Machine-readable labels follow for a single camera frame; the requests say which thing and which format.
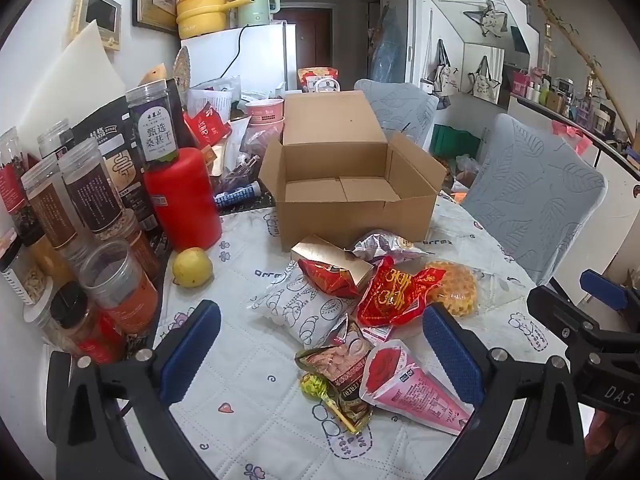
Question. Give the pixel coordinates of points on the white fridge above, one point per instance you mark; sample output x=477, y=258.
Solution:
x=260, y=55

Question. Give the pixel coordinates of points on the person's right hand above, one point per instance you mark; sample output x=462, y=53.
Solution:
x=607, y=432

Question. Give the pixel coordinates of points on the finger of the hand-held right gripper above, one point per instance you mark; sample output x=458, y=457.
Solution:
x=602, y=287
x=555, y=310

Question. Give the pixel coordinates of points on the red printed bag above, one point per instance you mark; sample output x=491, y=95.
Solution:
x=320, y=77

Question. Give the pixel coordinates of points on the round woven mat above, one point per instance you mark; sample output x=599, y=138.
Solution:
x=183, y=67

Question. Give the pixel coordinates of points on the red chip packet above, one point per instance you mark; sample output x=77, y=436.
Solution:
x=325, y=282

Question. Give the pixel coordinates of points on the white bread-print packet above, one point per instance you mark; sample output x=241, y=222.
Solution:
x=295, y=305

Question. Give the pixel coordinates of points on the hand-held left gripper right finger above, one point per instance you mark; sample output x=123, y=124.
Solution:
x=450, y=360

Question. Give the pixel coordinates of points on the red white snack packet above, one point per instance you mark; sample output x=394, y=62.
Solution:
x=377, y=334

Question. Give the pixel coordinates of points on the pink cone packet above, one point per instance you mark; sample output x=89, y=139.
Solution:
x=415, y=390

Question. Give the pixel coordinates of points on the green electric kettle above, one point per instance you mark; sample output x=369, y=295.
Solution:
x=252, y=5

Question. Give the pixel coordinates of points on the bamboo decoration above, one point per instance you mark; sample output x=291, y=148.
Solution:
x=575, y=30

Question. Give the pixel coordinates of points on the silver foil snack packet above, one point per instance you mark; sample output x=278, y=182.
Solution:
x=385, y=245

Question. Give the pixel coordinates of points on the white foam board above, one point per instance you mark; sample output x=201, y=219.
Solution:
x=75, y=80

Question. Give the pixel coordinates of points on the red foil packet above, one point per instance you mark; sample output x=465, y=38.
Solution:
x=207, y=127

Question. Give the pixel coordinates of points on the blue tube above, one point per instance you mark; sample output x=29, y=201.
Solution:
x=237, y=195

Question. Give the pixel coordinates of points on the yellow waffle snack packet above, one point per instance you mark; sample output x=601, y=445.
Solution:
x=457, y=290

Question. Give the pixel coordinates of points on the cardboard box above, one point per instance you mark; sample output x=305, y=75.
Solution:
x=350, y=210

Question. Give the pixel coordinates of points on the pile of bags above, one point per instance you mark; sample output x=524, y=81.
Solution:
x=462, y=172

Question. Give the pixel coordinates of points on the grey leaf-pattern chair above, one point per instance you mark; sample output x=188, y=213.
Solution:
x=535, y=195
x=400, y=105

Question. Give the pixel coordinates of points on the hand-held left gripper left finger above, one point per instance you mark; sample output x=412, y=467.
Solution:
x=190, y=355

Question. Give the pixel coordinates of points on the yellow lemon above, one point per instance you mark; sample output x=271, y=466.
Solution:
x=192, y=267

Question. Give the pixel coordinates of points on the cluster of clear plastic jars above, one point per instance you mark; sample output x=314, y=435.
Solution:
x=90, y=185

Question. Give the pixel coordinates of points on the brown door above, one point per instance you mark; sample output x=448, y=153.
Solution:
x=312, y=35

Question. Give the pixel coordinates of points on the red canister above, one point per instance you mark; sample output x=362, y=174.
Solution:
x=185, y=200

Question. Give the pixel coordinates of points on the canvas tote bag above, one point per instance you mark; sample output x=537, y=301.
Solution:
x=446, y=75

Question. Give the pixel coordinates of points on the gold snack box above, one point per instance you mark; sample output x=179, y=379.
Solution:
x=340, y=262

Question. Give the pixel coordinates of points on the green bag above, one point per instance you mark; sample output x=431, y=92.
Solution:
x=452, y=140

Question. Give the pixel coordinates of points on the brown nut packet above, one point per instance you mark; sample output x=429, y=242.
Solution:
x=345, y=365

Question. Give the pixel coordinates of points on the white quilted tablecloth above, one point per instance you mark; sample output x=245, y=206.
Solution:
x=260, y=410

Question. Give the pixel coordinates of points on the pink cup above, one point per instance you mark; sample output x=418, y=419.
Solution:
x=265, y=121
x=265, y=106

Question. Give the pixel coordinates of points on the crumpled clear plastic bags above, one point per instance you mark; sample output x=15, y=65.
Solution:
x=247, y=155

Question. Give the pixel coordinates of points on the wall intercom panel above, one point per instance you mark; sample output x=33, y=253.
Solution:
x=100, y=12

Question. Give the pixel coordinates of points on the black printed bag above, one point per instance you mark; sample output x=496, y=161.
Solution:
x=115, y=160

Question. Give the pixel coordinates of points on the blue plastic garment cover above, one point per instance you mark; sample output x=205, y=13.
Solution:
x=390, y=50

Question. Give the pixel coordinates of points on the red yellow print packet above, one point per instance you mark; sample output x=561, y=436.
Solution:
x=395, y=295

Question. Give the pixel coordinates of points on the yellow pot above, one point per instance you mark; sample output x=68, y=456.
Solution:
x=200, y=12

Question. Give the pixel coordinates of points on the row of bottles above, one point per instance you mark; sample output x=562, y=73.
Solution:
x=545, y=90

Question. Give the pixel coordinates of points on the white papers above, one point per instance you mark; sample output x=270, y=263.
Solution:
x=215, y=95

